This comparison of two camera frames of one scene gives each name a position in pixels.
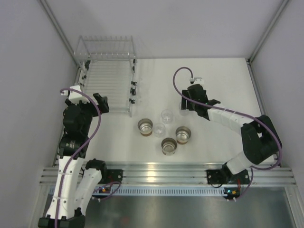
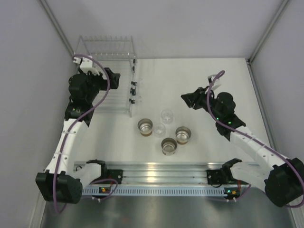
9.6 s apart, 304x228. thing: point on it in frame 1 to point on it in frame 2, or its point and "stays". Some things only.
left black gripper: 103,100 to 104,82
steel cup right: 183,134 stays
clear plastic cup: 167,116 stays
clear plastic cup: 159,130 stays
